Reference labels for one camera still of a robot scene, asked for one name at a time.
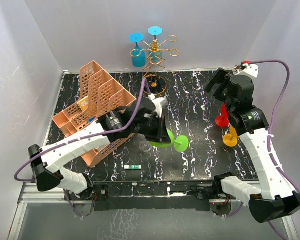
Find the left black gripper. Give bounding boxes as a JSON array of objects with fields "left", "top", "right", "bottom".
[{"left": 132, "top": 113, "right": 171, "bottom": 144}]

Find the green wine glass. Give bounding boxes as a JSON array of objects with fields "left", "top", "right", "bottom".
[{"left": 149, "top": 129, "right": 189, "bottom": 153}]

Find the clear wine glass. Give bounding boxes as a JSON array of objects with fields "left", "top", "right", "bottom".
[{"left": 139, "top": 141, "right": 153, "bottom": 153}]

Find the red wine glass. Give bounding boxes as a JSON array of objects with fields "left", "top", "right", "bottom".
[{"left": 215, "top": 103, "right": 230, "bottom": 128}]

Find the gold wire glass rack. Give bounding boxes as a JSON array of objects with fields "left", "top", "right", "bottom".
[{"left": 138, "top": 35, "right": 180, "bottom": 97}]

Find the yellow wine glass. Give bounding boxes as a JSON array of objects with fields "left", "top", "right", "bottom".
[{"left": 222, "top": 125, "right": 240, "bottom": 148}]

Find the cyan wine glass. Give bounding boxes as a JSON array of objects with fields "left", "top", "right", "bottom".
[{"left": 148, "top": 26, "right": 163, "bottom": 41}]

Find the blue wine glass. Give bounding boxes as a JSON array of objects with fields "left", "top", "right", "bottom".
[{"left": 129, "top": 32, "right": 146, "bottom": 68}]

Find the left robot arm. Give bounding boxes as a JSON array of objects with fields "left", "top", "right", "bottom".
[{"left": 28, "top": 106, "right": 173, "bottom": 200}]

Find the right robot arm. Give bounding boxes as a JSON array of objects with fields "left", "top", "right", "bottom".
[{"left": 204, "top": 68, "right": 300, "bottom": 223}]

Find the green white glue stick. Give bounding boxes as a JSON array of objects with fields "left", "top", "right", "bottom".
[{"left": 124, "top": 165, "right": 142, "bottom": 170}]

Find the pink plastic file organizer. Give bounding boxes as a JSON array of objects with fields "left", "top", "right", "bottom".
[{"left": 51, "top": 60, "right": 141, "bottom": 169}]

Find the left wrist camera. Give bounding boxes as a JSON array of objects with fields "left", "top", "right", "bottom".
[{"left": 148, "top": 93, "right": 169, "bottom": 118}]

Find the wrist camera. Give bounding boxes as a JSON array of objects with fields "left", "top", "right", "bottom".
[
  {"left": 235, "top": 61, "right": 259, "bottom": 80},
  {"left": 148, "top": 93, "right": 169, "bottom": 118}
]

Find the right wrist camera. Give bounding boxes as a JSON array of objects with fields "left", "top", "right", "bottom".
[{"left": 235, "top": 61, "right": 259, "bottom": 80}]

